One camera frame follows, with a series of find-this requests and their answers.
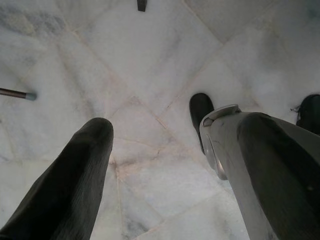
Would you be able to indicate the silver metal clothes rack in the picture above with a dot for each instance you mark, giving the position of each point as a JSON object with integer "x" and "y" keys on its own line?
{"x": 142, "y": 5}

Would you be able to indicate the dark metal table leg frame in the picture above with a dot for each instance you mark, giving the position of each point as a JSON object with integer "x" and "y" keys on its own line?
{"x": 15, "y": 93}

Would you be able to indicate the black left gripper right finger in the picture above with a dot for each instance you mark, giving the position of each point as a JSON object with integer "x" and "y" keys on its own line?
{"x": 280, "y": 180}

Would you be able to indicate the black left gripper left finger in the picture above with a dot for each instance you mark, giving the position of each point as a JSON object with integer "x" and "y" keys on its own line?
{"x": 62, "y": 190}

